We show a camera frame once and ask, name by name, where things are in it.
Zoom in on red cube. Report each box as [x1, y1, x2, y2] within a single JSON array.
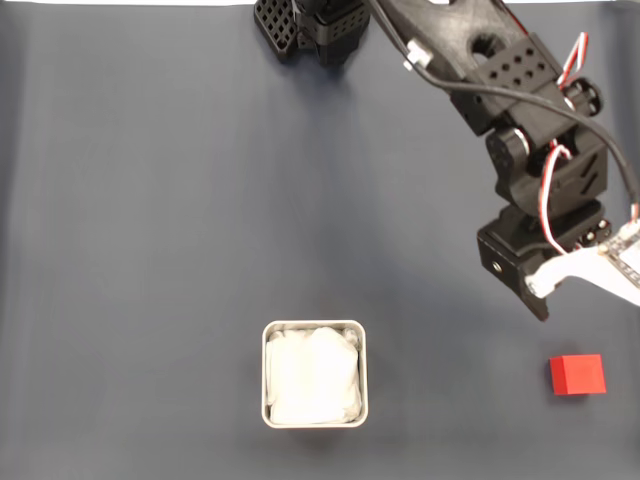
[[548, 353, 608, 397]]

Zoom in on square metal box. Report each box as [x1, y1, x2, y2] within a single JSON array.
[[260, 319, 370, 430]]

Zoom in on white tissue paper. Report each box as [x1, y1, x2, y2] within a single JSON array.
[[265, 324, 362, 425]]

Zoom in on dark table mat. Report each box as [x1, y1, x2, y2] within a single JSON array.
[[0, 3, 640, 480]]

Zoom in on red white servo wire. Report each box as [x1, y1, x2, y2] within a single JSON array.
[[541, 141, 575, 256], [559, 31, 591, 91]]

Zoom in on white camera board with mount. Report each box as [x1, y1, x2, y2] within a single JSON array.
[[524, 222, 640, 304]]

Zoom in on black camera cable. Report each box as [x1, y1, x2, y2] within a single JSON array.
[[368, 0, 640, 224]]

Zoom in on white cable clip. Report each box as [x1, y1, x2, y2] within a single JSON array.
[[402, 41, 432, 72]]

